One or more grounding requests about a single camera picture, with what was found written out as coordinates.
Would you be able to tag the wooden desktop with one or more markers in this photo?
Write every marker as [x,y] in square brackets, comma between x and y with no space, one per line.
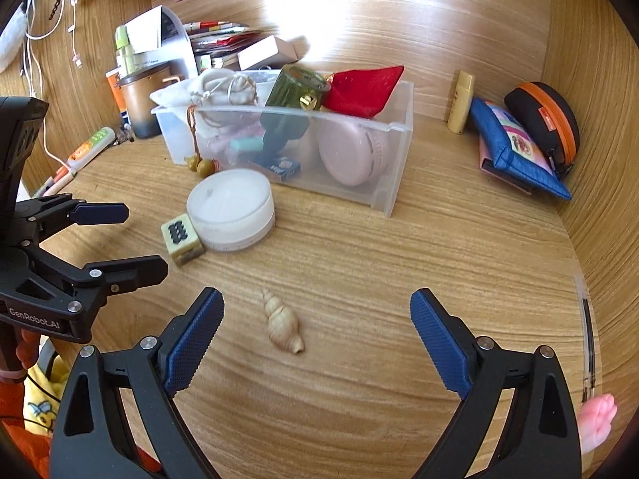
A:
[374,284]

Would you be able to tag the green glass bottle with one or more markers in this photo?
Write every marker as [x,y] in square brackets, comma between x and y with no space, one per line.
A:
[292,92]

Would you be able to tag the marker pen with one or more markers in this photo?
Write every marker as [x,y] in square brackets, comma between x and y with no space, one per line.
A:
[55,182]

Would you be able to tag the white round case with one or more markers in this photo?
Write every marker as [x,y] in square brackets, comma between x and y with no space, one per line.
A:
[232,209]

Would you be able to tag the person's left hand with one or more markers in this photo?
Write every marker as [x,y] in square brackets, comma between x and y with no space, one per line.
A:
[29,352]

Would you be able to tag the beige seashell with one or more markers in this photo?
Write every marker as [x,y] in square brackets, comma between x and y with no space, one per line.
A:
[282,327]

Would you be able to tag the blue staple box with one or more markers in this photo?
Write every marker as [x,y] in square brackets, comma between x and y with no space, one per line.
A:
[282,168]

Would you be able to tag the yellow printed cloth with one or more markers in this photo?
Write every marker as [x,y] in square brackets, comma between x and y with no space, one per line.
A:
[42,399]

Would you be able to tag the black orange zip case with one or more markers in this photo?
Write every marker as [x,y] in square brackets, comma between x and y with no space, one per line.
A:
[541,114]

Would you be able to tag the mahjong tile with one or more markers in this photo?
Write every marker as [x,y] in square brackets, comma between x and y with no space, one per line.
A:
[180,239]

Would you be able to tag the blue patchwork pouch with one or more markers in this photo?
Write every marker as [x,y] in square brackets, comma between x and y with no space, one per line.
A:
[519,159]

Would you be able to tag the person's left forearm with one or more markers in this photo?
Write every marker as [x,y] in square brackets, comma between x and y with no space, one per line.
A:
[17,439]

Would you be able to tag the stack of magazines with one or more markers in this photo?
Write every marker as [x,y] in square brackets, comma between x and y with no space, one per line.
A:
[219,35]

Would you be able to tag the clear pen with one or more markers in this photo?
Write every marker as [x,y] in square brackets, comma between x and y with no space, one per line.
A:
[588,339]

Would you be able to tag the white plush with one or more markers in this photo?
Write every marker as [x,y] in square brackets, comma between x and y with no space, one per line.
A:
[11,35]

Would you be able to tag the wooden bead charm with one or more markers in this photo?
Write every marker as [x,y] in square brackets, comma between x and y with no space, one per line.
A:
[202,165]

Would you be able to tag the orange green tube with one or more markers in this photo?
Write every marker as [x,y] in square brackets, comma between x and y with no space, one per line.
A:
[92,147]

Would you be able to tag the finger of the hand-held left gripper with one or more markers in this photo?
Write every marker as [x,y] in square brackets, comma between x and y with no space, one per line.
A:
[102,213]
[135,269]

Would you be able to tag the yellow tube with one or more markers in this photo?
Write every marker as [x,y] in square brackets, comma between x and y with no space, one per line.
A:
[462,102]

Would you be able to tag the clear plastic storage box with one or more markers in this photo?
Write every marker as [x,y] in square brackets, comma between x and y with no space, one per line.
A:
[394,159]

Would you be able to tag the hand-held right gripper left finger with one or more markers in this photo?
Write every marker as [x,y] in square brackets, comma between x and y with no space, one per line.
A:
[192,339]

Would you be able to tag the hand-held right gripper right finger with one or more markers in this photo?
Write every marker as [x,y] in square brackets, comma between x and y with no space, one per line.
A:
[442,344]

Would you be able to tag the green spray bottle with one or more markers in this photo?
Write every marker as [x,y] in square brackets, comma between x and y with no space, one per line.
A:
[124,47]

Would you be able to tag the red fabric pouch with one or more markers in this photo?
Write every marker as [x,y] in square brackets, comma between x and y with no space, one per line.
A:
[362,91]

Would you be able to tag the brown lidded cup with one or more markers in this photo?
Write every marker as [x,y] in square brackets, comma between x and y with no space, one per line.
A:
[145,105]

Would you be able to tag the small cardboard box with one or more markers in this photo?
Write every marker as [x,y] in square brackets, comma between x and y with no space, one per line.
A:
[262,52]

